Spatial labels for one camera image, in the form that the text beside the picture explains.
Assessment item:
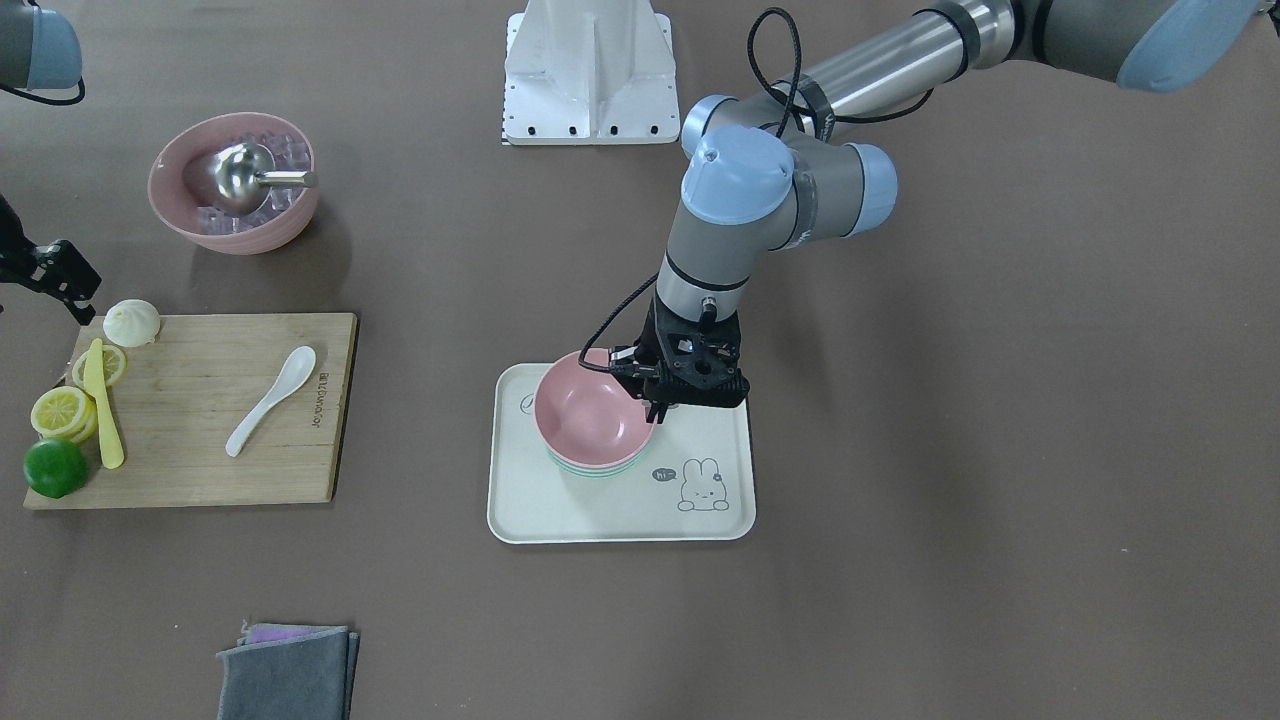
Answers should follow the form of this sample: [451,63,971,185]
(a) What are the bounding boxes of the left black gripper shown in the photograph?
[611,299,750,424]

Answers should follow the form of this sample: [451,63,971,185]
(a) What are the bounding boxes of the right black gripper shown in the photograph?
[1,196,101,325]

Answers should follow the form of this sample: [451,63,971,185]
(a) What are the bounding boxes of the small pink bowl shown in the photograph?
[532,351,655,468]

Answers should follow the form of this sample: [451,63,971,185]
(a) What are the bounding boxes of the white ceramic spoon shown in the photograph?
[224,346,317,457]

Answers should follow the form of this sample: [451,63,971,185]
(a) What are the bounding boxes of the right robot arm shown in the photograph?
[1,1,101,325]

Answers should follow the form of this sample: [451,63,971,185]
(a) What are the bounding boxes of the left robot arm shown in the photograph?
[602,1,1277,423]

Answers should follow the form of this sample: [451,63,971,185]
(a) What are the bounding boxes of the green bowl stack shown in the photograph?
[545,450,641,478]

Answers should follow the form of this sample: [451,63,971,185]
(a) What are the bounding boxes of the large pink ice bowl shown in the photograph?
[147,111,319,255]

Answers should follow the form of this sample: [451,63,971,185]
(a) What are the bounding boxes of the white steamed bun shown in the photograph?
[102,299,163,348]

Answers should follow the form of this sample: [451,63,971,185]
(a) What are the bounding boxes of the lemon slice under knife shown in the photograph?
[70,345,127,389]

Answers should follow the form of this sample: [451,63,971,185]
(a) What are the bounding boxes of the yellow plastic knife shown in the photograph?
[82,338,125,469]

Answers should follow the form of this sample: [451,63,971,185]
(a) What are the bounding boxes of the cream rabbit tray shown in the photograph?
[486,363,756,544]

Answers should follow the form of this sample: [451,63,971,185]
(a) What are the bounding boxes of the stacked lemon slices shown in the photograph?
[29,386,99,445]

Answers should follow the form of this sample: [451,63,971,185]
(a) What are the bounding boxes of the bamboo cutting board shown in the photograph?
[24,313,358,510]

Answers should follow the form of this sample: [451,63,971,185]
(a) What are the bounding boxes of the green lime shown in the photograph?
[23,438,90,498]

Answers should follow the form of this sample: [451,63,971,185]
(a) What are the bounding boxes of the steel ice scoop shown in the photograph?
[182,142,317,217]

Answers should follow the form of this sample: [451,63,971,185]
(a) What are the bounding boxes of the grey folded cloth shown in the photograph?
[218,623,360,719]

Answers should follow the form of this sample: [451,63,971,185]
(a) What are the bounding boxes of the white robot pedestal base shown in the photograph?
[502,1,681,146]

